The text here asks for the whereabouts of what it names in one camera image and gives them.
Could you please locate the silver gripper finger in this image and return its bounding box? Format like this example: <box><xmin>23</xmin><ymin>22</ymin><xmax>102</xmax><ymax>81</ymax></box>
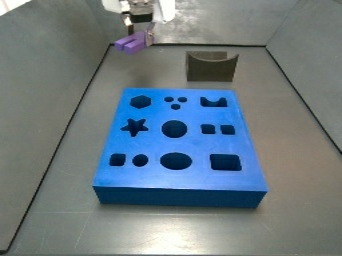
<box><xmin>145</xmin><ymin>22</ymin><xmax>155</xmax><ymax>46</ymax></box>
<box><xmin>123</xmin><ymin>16</ymin><xmax>134</xmax><ymax>35</ymax></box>

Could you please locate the blue shape-sorting foam board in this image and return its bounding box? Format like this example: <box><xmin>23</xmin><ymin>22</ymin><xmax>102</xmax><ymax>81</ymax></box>
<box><xmin>92</xmin><ymin>88</ymin><xmax>269</xmax><ymax>208</ymax></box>

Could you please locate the purple double-square block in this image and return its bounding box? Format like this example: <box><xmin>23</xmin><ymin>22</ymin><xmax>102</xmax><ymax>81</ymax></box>
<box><xmin>115</xmin><ymin>31</ymin><xmax>154</xmax><ymax>55</ymax></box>

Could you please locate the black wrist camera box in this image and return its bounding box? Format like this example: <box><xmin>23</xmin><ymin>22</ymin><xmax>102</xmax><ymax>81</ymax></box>
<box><xmin>129</xmin><ymin>0</ymin><xmax>154</xmax><ymax>23</ymax></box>

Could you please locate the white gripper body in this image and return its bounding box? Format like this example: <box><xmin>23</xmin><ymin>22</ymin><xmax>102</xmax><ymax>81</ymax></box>
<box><xmin>102</xmin><ymin>0</ymin><xmax>175</xmax><ymax>23</ymax></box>

